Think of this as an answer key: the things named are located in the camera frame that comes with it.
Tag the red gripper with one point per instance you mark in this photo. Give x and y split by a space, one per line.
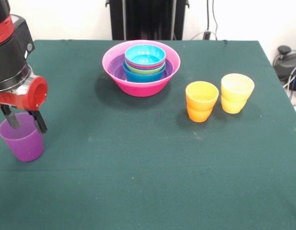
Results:
30 95

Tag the blue ringed flat-bottom bowl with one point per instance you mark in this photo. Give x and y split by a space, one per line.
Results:
140 78

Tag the purple cup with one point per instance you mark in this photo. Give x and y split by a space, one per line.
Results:
23 146

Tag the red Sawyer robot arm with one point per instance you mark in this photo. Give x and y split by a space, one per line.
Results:
9 52

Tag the green bowl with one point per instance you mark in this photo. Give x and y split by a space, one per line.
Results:
144 71

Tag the purple bowl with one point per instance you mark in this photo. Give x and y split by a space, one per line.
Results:
114 70

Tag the small red-pink bowl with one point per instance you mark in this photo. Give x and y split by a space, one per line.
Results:
144 66

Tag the large pink bowl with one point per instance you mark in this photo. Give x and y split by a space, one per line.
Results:
140 89

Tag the cyan bowl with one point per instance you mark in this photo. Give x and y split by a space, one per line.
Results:
145 56

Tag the dark green tablecloth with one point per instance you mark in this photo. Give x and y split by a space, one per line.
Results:
162 179

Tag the yellow cup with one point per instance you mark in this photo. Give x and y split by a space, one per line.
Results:
237 87

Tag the black power plug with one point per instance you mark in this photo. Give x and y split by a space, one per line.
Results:
207 35

